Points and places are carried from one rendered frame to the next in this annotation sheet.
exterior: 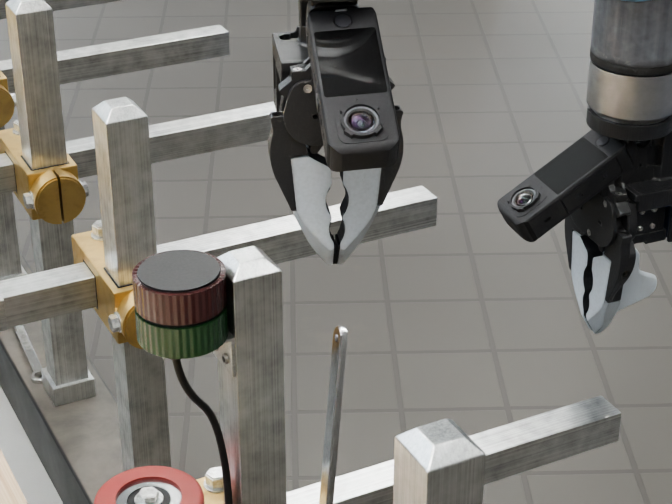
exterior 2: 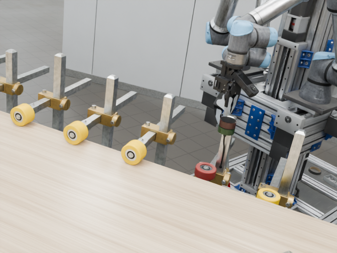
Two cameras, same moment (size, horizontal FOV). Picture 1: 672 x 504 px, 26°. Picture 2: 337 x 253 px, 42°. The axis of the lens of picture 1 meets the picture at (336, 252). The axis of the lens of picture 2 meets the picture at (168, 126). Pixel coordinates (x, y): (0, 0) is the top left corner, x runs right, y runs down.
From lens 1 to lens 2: 128 cm
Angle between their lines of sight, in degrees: 40
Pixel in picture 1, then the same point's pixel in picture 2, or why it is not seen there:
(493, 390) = not seen: hidden behind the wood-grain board
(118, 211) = (169, 116)
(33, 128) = (112, 105)
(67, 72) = (67, 94)
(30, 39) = (115, 85)
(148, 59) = (79, 88)
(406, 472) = (298, 137)
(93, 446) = not seen: hidden behind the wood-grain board
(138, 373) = (164, 151)
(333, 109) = (248, 87)
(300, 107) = (232, 88)
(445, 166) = not seen: hidden behind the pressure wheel
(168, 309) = (232, 126)
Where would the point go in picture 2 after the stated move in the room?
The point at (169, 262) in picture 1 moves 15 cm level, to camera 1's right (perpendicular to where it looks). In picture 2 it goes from (224, 118) to (251, 112)
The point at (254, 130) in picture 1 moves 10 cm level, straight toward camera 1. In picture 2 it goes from (129, 100) to (143, 108)
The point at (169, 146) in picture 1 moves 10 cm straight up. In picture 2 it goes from (119, 106) to (121, 85)
